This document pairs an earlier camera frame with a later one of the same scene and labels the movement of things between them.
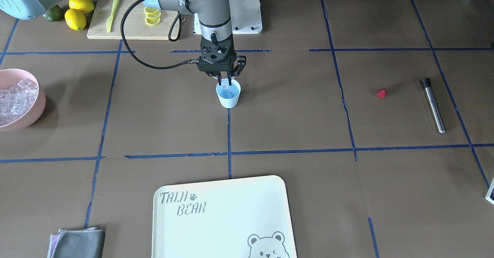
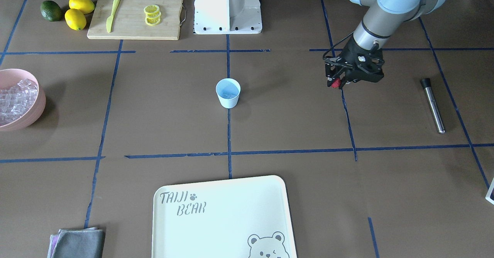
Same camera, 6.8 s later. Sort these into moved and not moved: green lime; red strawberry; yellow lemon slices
Moved: red strawberry
Not moved: yellow lemon slices; green lime
